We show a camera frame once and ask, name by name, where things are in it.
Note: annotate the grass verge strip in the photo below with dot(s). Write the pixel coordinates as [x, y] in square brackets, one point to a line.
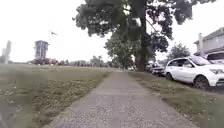
[186, 100]

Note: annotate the tall tower building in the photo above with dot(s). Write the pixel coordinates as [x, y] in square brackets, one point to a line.
[41, 50]

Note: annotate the grey concrete pavement path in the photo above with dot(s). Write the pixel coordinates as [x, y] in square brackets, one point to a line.
[120, 103]

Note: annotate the wide grass field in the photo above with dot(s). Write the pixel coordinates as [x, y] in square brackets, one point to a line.
[43, 90]

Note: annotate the small roadside tree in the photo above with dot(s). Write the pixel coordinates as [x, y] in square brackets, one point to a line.
[178, 51]

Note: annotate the pale distant building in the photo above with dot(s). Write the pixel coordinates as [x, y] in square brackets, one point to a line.
[6, 53]

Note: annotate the grey house with chimney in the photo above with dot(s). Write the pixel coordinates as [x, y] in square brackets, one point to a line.
[211, 41]

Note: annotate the white car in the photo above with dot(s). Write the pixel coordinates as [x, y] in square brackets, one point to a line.
[193, 70]

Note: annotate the distant line of trees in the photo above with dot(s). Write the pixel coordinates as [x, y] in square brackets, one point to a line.
[80, 62]

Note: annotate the white vehicle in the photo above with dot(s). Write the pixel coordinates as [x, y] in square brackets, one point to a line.
[216, 57]

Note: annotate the row of large trees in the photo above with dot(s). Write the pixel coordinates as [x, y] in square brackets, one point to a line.
[141, 30]

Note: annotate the dark car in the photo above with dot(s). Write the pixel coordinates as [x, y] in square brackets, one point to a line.
[158, 70]

